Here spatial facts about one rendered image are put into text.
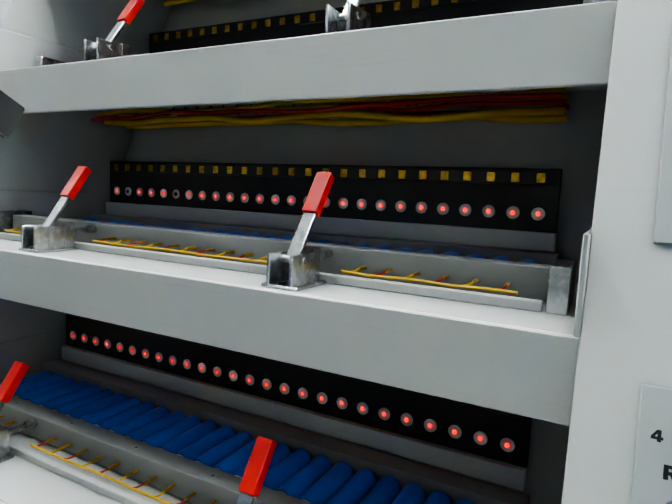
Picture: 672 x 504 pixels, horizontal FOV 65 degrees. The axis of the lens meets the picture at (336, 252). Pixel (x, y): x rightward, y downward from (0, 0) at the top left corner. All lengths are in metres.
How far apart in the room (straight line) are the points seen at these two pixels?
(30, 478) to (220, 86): 0.35
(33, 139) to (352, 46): 0.45
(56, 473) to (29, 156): 0.37
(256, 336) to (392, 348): 0.10
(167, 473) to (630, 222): 0.37
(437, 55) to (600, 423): 0.23
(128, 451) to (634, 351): 0.38
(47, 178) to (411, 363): 0.55
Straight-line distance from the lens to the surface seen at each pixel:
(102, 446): 0.51
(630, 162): 0.31
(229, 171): 0.60
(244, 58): 0.44
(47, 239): 0.54
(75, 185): 0.55
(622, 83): 0.33
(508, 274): 0.36
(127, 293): 0.43
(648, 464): 0.28
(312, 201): 0.37
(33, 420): 0.58
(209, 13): 0.84
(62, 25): 0.77
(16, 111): 0.51
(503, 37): 0.36
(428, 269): 0.37
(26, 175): 0.72
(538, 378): 0.29
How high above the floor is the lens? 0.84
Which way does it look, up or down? 11 degrees up
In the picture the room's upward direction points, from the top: 12 degrees clockwise
